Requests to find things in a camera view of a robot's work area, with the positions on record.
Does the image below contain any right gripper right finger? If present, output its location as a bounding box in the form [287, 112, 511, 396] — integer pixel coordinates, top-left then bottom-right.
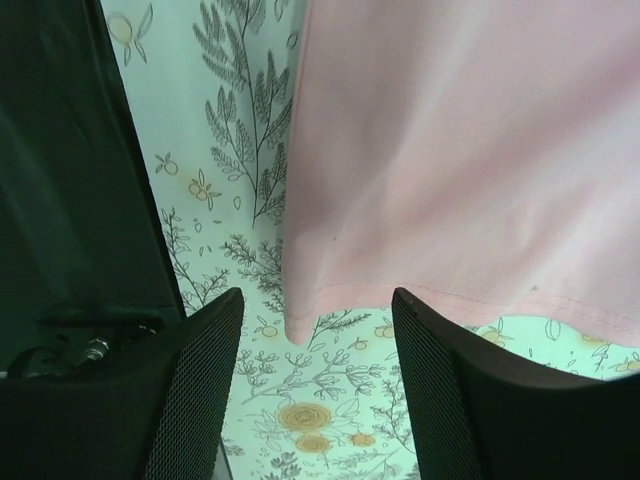
[392, 288, 639, 480]

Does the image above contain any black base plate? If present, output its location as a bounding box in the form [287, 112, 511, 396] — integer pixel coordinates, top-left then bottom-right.
[1, 1, 184, 364]

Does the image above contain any pink t shirt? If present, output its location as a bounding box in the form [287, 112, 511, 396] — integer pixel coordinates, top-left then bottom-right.
[283, 1, 639, 347]

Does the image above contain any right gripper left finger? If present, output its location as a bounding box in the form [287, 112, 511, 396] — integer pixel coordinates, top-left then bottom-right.
[1, 288, 245, 479]

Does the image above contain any floral table mat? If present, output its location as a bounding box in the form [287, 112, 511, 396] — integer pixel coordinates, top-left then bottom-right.
[103, 1, 639, 479]

